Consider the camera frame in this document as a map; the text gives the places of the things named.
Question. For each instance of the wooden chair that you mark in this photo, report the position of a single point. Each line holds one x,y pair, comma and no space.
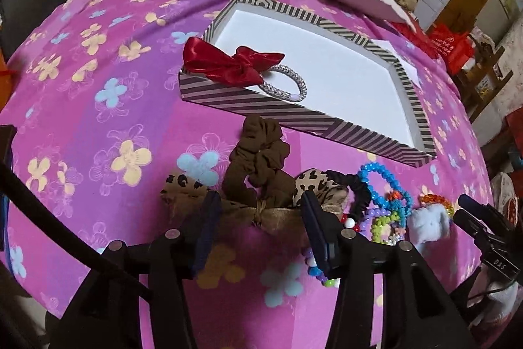
486,62

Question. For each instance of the brown scrunchie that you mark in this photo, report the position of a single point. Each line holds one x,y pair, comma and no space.
257,152

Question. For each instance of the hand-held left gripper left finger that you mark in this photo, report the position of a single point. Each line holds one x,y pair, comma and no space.
206,228

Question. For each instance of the white paper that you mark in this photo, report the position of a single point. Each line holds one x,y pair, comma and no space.
402,65

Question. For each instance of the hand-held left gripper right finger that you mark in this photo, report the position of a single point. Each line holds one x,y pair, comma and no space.
316,228

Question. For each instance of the red frilled cushion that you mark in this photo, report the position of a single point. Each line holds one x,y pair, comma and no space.
416,40

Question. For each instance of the leopard print bow clip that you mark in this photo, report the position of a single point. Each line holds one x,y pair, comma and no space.
239,211

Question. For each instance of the red shopping bag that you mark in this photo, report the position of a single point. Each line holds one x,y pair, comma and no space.
453,46

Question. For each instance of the striped cardboard box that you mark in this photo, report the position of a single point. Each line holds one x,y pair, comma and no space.
327,67

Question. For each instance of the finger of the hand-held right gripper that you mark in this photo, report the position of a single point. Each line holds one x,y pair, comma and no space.
474,228
484,212

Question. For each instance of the pink floral bedsheet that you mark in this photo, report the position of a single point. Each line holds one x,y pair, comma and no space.
102,46

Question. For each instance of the light blue fluffy scrunchie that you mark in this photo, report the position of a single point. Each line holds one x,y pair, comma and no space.
429,226

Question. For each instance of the black scrunchie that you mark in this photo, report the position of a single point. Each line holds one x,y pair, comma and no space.
355,185

